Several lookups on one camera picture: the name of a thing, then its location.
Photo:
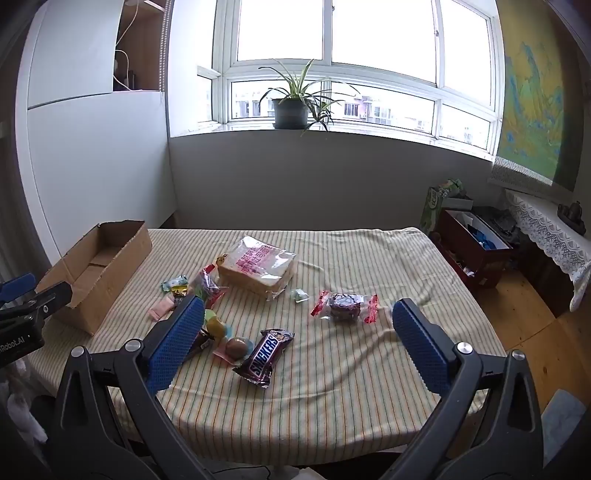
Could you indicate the dark wooden cabinet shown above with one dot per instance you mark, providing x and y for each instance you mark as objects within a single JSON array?
[{"x": 545, "y": 281}]

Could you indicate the brown egg snack packet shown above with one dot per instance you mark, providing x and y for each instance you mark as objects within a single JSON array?
[{"x": 235, "y": 347}]

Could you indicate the striped yellow tablecloth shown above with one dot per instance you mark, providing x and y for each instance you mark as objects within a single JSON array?
[{"x": 323, "y": 392}]

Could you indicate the white lace cloth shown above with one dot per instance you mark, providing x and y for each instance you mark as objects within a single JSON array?
[{"x": 549, "y": 230}]

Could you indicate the light grey cloth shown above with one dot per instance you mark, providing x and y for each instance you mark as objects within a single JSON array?
[{"x": 563, "y": 420}]

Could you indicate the blue plastic bag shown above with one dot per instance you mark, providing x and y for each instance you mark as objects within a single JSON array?
[{"x": 485, "y": 240}]

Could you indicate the wall map poster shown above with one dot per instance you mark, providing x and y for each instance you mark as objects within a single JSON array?
[{"x": 531, "y": 115}]

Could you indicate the white framed window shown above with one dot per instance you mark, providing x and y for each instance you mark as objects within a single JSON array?
[{"x": 330, "y": 32}]

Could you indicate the dark metal ornament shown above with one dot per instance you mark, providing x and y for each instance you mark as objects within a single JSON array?
[{"x": 571, "y": 212}]

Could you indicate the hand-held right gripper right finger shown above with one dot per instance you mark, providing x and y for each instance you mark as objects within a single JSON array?
[{"x": 422, "y": 350}]

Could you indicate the dark red box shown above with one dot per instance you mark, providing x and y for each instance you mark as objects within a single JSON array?
[{"x": 466, "y": 251}]

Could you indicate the red and green snack packet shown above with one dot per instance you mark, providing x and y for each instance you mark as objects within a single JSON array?
[{"x": 210, "y": 286}]

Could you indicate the red-ended pastry packet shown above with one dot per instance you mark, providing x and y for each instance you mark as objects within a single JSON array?
[{"x": 344, "y": 307}]

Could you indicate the green candy packet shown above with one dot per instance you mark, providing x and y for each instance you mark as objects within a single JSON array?
[{"x": 174, "y": 282}]

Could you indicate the pink snack packet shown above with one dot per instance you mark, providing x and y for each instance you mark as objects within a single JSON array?
[{"x": 159, "y": 308}]

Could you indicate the wooden shelf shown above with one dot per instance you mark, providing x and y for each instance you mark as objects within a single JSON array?
[{"x": 147, "y": 46}]

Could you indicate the dark brown candy packet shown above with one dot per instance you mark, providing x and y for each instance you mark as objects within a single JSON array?
[{"x": 202, "y": 342}]

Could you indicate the yellow and teal candy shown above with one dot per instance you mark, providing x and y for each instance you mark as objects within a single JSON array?
[{"x": 216, "y": 325}]

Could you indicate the white plastic bag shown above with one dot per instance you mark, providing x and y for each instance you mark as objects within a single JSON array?
[{"x": 18, "y": 415}]

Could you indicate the small teal candy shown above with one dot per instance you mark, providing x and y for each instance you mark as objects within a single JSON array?
[{"x": 299, "y": 295}]

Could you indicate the brown cardboard box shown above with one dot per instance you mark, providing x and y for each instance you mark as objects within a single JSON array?
[{"x": 115, "y": 263}]

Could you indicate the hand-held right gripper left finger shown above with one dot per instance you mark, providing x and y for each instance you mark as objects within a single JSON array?
[{"x": 178, "y": 344}]

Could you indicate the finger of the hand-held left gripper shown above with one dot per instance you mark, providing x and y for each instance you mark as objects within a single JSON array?
[
  {"x": 51, "y": 297},
  {"x": 18, "y": 282}
]

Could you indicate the small yellow candy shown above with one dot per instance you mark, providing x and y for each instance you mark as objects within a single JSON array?
[{"x": 179, "y": 291}]

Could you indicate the potted spider plant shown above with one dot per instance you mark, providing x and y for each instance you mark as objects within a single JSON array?
[{"x": 290, "y": 113}]

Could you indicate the white cabinet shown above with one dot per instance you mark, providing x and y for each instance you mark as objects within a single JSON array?
[{"x": 92, "y": 161}]

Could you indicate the brown chocolate bar packet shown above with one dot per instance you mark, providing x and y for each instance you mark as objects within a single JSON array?
[{"x": 263, "y": 357}]

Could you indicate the sliced bread packet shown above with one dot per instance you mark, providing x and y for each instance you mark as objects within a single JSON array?
[{"x": 256, "y": 270}]

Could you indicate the green carton box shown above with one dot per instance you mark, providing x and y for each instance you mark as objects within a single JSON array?
[{"x": 431, "y": 212}]

